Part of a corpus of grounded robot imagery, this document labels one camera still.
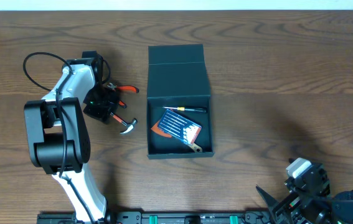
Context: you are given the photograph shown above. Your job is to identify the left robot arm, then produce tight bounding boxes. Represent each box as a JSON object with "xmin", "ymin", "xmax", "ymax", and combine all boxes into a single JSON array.
[{"xmin": 24, "ymin": 51, "xmax": 120, "ymax": 223}]

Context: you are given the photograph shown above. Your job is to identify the blue precision screwdriver set case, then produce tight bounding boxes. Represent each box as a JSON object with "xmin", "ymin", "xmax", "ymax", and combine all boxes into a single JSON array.
[{"xmin": 158, "ymin": 109, "xmax": 202, "ymax": 146}]

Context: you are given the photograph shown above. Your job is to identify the black open gift box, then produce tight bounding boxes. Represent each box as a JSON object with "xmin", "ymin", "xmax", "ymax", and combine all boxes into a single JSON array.
[{"xmin": 147, "ymin": 44, "xmax": 214, "ymax": 159}]

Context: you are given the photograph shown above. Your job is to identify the red handled pliers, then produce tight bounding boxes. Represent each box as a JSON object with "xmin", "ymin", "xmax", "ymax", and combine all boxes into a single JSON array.
[{"xmin": 106, "ymin": 83, "xmax": 139, "ymax": 110}]

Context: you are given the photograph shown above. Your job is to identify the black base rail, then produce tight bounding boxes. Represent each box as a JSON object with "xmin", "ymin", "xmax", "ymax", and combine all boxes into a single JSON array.
[{"xmin": 98, "ymin": 211, "xmax": 273, "ymax": 224}]

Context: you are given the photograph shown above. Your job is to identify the black yellow screwdriver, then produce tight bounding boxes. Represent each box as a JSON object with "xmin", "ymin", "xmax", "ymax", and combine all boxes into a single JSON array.
[{"xmin": 164, "ymin": 106, "xmax": 207, "ymax": 113}]

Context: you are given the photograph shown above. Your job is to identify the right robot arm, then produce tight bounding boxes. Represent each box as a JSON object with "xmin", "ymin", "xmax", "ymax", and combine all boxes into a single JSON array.
[{"xmin": 256, "ymin": 158, "xmax": 353, "ymax": 224}]

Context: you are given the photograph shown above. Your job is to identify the small claw hammer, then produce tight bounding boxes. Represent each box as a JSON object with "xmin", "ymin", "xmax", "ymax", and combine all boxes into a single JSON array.
[{"xmin": 110, "ymin": 113, "xmax": 138, "ymax": 134}]

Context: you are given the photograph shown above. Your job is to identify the orange scraper with wooden handle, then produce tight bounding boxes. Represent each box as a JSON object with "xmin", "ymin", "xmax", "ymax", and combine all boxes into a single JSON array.
[{"xmin": 151, "ymin": 122, "xmax": 203, "ymax": 153}]

